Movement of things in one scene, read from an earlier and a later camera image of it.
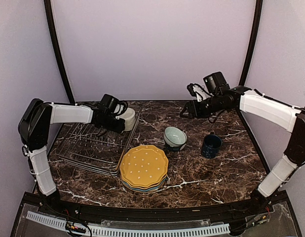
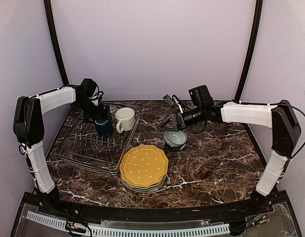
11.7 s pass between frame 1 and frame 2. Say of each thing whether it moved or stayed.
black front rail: stayed
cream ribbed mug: stayed
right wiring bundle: stayed
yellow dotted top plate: stayed
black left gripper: moved
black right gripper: moved
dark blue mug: moved
